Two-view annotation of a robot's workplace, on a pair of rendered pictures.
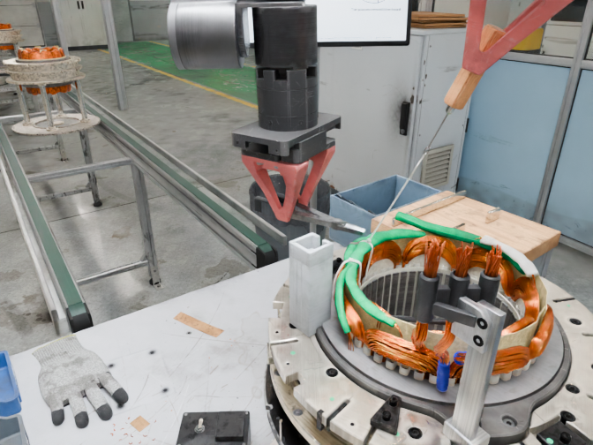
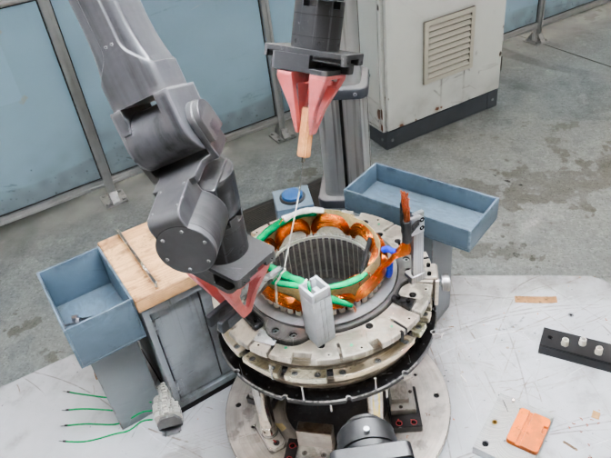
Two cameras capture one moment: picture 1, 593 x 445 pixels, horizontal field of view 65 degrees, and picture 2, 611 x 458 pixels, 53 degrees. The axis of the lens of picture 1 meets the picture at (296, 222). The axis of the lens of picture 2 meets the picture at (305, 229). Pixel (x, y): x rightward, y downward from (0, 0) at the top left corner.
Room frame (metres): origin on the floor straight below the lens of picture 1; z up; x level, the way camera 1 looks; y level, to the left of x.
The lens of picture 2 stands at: (0.27, 0.53, 1.68)
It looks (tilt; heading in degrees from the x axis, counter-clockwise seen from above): 37 degrees down; 279
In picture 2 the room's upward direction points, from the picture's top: 8 degrees counter-clockwise
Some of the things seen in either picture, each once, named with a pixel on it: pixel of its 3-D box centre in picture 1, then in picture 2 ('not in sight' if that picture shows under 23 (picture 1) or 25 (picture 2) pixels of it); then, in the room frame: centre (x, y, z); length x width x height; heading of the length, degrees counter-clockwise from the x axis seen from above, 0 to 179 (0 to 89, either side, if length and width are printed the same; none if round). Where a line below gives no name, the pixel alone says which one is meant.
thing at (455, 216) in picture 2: not in sight; (418, 255); (0.20, -0.37, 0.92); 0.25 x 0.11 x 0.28; 146
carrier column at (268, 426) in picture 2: not in sight; (261, 395); (0.47, -0.06, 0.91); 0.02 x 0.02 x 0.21
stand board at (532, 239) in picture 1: (462, 231); (172, 250); (0.62, -0.25, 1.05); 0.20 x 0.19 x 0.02; 38
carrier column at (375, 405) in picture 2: not in sight; (375, 415); (0.29, -0.03, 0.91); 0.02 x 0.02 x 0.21
